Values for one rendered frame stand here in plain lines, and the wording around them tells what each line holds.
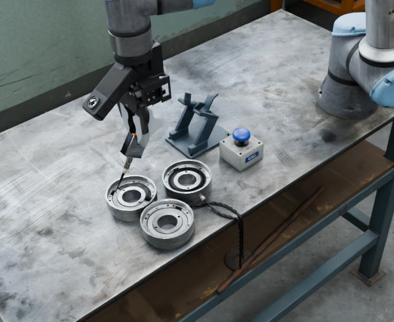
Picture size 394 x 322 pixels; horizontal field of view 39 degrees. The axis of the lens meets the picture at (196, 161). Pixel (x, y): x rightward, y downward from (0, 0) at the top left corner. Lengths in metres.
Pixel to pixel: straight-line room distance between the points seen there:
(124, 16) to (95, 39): 1.95
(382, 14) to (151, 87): 0.46
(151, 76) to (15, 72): 1.76
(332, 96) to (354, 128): 0.09
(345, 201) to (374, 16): 0.59
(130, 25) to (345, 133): 0.62
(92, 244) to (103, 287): 0.11
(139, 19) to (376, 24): 0.48
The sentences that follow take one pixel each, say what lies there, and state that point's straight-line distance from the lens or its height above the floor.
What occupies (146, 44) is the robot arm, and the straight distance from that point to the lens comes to 0.99.
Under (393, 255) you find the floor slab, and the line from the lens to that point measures 2.19.
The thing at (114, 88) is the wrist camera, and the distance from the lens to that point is 1.00.
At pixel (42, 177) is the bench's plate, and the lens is 1.29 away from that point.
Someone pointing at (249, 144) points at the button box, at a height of 0.85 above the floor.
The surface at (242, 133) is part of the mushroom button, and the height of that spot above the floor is 0.87.
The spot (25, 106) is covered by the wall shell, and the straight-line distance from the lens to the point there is 2.87.
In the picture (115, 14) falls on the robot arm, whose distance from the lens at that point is 0.96.
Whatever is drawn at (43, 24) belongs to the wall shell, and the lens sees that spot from 2.74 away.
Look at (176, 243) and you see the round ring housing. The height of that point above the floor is 0.82.
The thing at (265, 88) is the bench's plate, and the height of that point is 0.80.
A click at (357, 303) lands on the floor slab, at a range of 2.03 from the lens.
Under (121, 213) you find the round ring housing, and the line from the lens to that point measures 1.12.
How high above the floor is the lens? 1.63
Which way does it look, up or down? 41 degrees down
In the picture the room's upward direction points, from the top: 4 degrees counter-clockwise
